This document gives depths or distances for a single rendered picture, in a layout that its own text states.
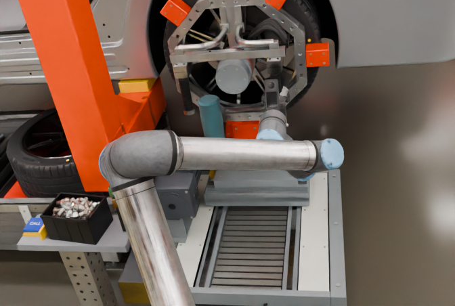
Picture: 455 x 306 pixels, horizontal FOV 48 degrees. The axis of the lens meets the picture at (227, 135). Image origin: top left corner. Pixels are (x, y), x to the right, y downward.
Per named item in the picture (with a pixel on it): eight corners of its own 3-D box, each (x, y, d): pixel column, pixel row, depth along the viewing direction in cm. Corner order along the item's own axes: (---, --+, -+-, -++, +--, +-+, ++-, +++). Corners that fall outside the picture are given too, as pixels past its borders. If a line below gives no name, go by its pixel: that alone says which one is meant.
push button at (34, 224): (49, 221, 199) (47, 217, 198) (40, 234, 193) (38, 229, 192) (32, 221, 200) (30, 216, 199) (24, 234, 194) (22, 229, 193)
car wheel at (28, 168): (150, 123, 293) (141, 86, 280) (153, 193, 237) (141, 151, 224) (34, 145, 289) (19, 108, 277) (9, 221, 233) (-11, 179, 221)
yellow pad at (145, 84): (157, 78, 245) (155, 68, 242) (149, 91, 233) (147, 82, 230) (129, 79, 247) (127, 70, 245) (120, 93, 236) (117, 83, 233)
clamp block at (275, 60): (283, 62, 189) (282, 49, 186) (282, 73, 181) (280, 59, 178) (269, 63, 189) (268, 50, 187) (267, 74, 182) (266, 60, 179)
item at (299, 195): (310, 163, 273) (309, 147, 267) (309, 207, 243) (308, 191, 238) (218, 164, 282) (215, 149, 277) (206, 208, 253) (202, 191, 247)
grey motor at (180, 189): (217, 189, 264) (207, 131, 246) (201, 248, 229) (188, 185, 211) (183, 189, 268) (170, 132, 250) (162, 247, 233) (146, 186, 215)
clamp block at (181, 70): (193, 68, 195) (191, 55, 192) (188, 78, 188) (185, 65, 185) (180, 68, 196) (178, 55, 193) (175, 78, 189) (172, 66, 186)
